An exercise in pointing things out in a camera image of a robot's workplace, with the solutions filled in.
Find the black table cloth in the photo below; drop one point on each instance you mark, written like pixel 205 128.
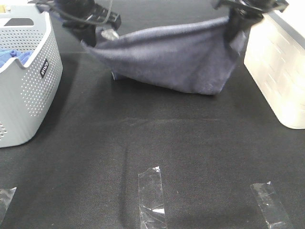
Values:
pixel 80 171

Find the clear tape strip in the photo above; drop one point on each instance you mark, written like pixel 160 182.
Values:
pixel 271 206
pixel 151 204
pixel 6 196

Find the blue towel in basket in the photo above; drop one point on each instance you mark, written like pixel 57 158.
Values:
pixel 5 55

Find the grey perforated laundry basket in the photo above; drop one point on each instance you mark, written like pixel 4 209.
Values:
pixel 26 89

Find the clear tape strip left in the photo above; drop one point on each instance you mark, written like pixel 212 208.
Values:
pixel 6 196

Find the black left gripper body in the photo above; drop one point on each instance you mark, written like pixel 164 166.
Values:
pixel 86 20

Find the clear tape strip right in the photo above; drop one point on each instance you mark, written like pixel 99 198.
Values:
pixel 271 206

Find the cream plastic storage bin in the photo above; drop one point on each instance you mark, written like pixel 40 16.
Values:
pixel 275 58

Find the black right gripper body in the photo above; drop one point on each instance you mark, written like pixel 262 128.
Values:
pixel 244 14

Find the clear tape strip centre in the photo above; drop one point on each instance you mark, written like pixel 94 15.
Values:
pixel 151 204

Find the grey-purple towel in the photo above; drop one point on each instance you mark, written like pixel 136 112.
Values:
pixel 192 58

